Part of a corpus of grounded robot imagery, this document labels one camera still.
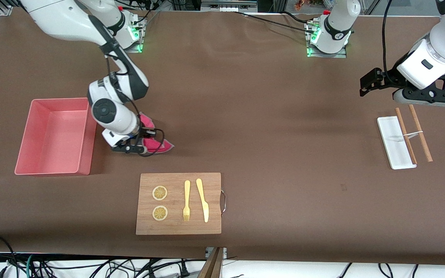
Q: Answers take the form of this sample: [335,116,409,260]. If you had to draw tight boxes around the grey and pink cloth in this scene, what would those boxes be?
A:
[137,112,175,155]

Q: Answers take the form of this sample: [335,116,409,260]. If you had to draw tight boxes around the brown wooden chopstick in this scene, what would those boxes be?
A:
[408,104,433,162]
[395,107,418,165]

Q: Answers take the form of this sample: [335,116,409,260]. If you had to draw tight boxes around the white rectangular tray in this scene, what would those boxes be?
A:
[377,116,417,170]

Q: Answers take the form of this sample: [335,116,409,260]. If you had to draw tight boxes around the yellow plastic fork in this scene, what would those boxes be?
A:
[183,180,191,222]

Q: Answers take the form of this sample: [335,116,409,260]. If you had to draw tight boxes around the pink plastic bin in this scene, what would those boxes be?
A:
[14,97,99,176]

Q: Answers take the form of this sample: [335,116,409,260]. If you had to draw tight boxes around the yellow plastic knife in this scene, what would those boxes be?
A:
[196,178,210,223]

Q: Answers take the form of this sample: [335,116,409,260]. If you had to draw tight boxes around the wooden cutting board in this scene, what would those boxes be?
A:
[136,172,227,236]

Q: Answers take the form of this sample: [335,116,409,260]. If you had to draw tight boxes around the orange objects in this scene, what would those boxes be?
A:
[294,0,325,10]

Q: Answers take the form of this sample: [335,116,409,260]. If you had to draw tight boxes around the wooden plank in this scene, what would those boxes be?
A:
[197,247,225,278]

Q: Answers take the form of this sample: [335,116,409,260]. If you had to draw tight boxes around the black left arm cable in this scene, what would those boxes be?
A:
[381,0,401,87]

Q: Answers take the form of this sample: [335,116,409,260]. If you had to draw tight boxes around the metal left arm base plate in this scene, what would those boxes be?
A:
[306,21,348,58]

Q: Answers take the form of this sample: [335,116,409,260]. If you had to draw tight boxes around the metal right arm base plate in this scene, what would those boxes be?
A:
[124,17,146,53]

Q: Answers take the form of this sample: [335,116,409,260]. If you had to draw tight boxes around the black table cable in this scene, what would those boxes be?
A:
[232,11,318,34]

